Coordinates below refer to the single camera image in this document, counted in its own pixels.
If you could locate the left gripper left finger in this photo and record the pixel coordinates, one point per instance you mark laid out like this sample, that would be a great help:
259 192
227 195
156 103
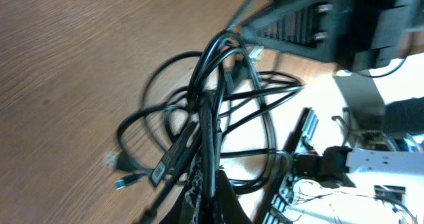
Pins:
190 207

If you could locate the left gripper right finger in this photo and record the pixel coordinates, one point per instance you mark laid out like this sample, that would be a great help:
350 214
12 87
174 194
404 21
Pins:
356 34

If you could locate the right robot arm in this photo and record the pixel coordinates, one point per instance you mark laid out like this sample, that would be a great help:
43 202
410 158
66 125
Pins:
353 151

